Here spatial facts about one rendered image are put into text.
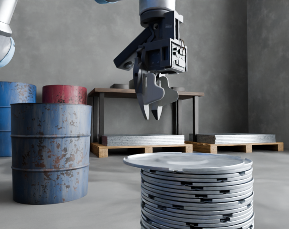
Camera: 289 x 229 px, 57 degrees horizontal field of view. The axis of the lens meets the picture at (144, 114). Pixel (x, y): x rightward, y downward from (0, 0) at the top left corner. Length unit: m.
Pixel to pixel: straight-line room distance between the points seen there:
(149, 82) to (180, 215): 0.30
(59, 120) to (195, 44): 3.89
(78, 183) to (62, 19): 3.31
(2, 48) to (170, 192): 0.64
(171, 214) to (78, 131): 0.85
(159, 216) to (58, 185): 0.80
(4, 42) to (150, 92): 0.54
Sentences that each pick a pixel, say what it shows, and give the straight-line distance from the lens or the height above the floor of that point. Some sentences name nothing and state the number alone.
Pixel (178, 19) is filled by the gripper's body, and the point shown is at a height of 0.59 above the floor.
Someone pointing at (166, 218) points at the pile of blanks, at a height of 0.16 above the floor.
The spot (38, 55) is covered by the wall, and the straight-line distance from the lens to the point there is 4.24.
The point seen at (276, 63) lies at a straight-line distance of 4.99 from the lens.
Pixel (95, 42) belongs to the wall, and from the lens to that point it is 4.35.
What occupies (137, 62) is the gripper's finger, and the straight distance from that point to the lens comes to 0.53.
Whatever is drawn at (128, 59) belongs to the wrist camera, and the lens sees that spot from 0.59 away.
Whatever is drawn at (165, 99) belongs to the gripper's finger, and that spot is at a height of 0.43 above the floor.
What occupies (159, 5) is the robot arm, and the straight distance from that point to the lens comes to 0.56.
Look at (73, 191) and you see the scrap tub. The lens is 1.41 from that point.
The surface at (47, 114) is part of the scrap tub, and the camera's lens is 1.33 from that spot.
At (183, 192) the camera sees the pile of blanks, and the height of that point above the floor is 0.23.
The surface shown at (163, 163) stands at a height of 0.29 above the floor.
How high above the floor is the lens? 0.38
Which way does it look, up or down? 2 degrees up
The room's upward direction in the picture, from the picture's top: straight up
